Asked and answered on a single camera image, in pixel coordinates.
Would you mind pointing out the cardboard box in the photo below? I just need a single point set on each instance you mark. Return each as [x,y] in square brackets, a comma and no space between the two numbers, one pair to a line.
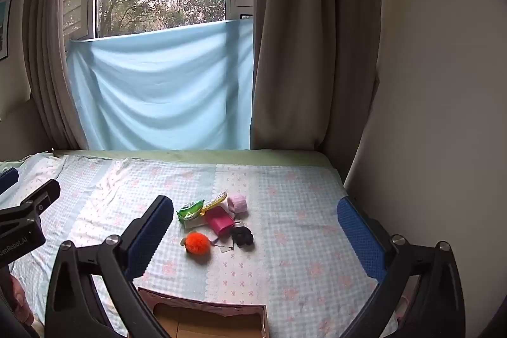
[182,317]

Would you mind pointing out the pink fluffy roll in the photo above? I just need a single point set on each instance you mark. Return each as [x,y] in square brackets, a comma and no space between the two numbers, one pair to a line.
[237,204]

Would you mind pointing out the framed wall picture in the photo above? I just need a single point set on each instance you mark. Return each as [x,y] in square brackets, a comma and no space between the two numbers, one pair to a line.
[4,28]

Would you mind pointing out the brown right curtain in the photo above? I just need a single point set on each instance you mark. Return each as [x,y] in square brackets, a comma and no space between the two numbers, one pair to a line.
[314,75]

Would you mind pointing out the grey cleaning cloth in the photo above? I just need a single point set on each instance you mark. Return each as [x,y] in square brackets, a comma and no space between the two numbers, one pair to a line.
[224,244]

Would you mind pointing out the black scrunchie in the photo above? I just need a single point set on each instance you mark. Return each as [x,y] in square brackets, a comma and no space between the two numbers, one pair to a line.
[242,236]

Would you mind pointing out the brown curtain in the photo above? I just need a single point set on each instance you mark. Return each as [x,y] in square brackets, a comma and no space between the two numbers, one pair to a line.
[48,28]
[314,75]

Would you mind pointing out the green wet wipes pack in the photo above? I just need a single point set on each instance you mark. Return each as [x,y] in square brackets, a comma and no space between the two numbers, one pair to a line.
[190,215]

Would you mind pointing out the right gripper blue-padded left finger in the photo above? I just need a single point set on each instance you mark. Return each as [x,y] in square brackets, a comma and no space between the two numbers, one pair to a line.
[73,305]

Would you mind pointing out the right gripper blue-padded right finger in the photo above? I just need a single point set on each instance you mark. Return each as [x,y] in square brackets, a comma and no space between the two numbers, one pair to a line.
[437,307]

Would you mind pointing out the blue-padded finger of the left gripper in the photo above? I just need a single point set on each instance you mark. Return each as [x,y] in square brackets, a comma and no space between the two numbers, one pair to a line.
[36,203]
[8,178]

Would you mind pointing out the light blue hanging cloth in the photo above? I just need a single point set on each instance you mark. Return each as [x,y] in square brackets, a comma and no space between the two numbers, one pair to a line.
[187,88]

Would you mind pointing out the orange fluffy pompom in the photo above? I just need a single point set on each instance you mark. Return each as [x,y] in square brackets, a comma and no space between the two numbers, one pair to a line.
[196,244]

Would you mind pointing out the green mattress edge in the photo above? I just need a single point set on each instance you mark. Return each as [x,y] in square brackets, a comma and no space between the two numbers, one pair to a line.
[263,157]

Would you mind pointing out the magenta pouch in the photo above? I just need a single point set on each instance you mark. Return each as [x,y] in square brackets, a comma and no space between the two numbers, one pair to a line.
[219,221]

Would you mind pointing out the silver glitter yellow sponge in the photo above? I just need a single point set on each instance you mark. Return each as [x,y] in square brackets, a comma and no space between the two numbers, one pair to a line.
[216,201]

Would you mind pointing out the brown left curtain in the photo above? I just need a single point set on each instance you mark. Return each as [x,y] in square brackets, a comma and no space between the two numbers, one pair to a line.
[48,28]

